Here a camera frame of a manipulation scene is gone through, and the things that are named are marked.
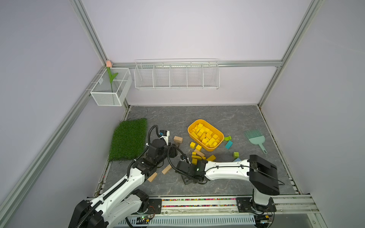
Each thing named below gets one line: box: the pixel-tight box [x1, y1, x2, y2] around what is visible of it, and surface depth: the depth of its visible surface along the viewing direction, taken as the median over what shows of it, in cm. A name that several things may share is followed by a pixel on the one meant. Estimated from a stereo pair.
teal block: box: [224, 140, 234, 150], surface depth 98 cm
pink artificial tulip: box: [106, 59, 119, 93], surface depth 91 cm
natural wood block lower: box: [147, 171, 158, 183], surface depth 84 cm
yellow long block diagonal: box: [206, 154, 217, 162], surface depth 92 cm
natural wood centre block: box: [193, 149, 205, 157], surface depth 93 cm
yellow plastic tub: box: [187, 119, 225, 152], surface depth 101 cm
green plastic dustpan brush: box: [243, 129, 268, 155], surface depth 102 cm
